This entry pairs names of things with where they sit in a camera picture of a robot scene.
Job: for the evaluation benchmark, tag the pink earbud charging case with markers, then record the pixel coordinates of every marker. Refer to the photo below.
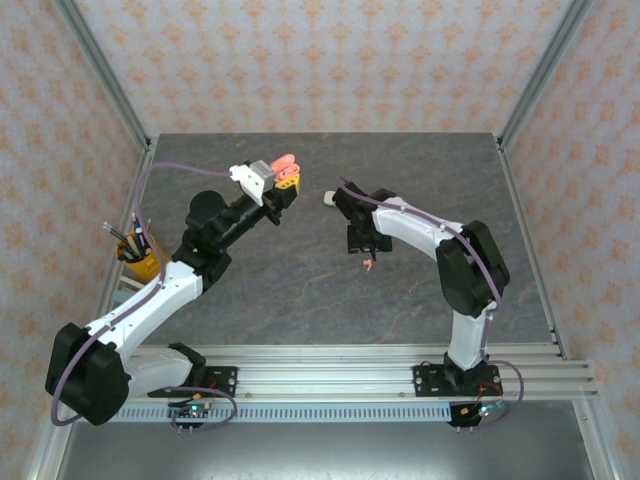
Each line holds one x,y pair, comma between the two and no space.
282,162

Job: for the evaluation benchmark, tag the white earbud charging case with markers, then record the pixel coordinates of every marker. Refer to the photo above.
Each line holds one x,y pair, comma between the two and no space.
329,198

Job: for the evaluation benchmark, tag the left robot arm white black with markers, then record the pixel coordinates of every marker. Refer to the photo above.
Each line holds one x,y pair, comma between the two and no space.
150,305

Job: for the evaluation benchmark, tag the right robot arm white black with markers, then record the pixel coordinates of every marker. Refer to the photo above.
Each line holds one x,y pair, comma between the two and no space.
410,225

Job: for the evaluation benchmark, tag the yellow pen holder cup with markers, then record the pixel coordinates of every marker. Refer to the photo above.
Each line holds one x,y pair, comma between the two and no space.
157,262

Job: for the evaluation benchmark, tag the dark pen with white tip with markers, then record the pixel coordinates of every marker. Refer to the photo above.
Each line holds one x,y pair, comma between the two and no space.
137,227

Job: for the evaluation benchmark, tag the wooden stick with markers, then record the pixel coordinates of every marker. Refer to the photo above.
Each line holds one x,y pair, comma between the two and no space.
132,246

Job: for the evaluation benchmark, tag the silver metallic pen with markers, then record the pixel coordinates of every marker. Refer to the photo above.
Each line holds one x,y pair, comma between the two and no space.
115,232

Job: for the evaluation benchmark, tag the wooden block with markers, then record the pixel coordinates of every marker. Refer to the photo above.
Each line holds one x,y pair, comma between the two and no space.
131,284

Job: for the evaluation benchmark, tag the aluminium mounting beam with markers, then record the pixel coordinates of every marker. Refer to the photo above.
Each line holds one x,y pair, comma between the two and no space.
325,370

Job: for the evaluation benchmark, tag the grey metal sheet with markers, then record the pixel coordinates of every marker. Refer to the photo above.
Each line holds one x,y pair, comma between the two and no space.
320,450

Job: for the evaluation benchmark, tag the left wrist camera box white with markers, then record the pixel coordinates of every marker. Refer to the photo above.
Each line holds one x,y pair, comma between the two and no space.
250,180

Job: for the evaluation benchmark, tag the aluminium table side rail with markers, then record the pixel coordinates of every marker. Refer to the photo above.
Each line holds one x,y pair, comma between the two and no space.
145,157
512,175

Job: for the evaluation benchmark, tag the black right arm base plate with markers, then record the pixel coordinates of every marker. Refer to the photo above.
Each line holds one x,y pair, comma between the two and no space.
425,382

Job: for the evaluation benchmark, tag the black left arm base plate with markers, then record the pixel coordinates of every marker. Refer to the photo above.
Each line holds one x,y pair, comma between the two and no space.
225,380

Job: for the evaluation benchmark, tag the aluminium frame post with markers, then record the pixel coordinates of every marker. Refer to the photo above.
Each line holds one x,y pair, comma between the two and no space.
105,70
543,70

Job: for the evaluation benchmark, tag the aluminium lower frame rail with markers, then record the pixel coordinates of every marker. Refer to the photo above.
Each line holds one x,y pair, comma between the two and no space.
47,445
595,440

